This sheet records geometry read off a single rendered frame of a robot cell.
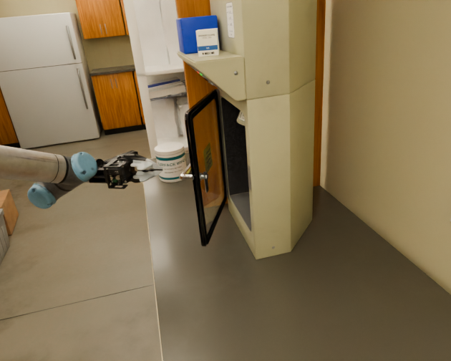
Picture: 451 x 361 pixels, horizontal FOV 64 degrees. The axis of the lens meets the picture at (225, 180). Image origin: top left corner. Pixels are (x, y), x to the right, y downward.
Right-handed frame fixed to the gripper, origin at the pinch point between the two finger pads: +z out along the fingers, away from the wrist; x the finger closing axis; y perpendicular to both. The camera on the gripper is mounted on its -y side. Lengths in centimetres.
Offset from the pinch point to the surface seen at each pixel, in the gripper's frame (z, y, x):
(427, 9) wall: 69, -8, 37
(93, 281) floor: -101, -77, -120
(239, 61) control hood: 27.7, 7.5, 30.0
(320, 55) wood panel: 47, -43, 25
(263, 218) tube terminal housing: 31.3, 5.7, -12.5
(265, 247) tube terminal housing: 31.6, 5.6, -22.2
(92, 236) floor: -133, -131, -120
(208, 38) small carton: 19.4, 1.9, 35.2
